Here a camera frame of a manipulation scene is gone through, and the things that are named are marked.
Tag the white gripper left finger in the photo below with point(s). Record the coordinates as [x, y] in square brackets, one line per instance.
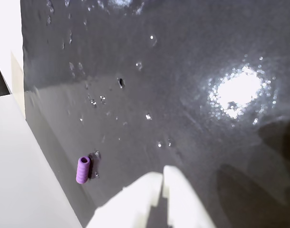
[130, 202]

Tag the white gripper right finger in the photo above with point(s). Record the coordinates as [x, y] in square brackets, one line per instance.
[183, 204]

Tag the purple ribbed pen grip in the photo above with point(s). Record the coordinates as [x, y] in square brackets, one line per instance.
[82, 172]

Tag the black glossy mat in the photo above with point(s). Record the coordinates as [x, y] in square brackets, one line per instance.
[171, 83]

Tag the pale wooden board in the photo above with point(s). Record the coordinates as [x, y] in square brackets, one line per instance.
[17, 88]

